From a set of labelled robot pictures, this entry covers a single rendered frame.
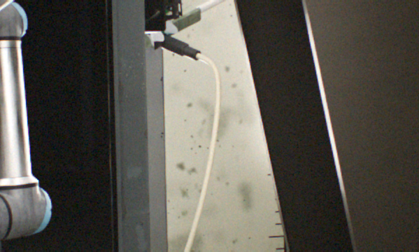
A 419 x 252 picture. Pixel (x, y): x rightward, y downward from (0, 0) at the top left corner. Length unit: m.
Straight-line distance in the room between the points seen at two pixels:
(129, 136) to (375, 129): 1.20
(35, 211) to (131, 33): 1.42
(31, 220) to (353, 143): 1.02
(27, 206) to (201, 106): 0.99
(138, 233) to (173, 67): 2.03
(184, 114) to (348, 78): 1.13
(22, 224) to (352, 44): 1.13
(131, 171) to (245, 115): 2.11
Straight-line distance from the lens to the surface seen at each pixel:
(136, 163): 1.62
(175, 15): 2.65
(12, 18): 2.98
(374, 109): 2.69
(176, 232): 3.67
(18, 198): 2.93
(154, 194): 3.63
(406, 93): 2.73
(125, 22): 1.62
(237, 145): 3.70
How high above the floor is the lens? 1.24
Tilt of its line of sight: 3 degrees down
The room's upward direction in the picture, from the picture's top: 1 degrees counter-clockwise
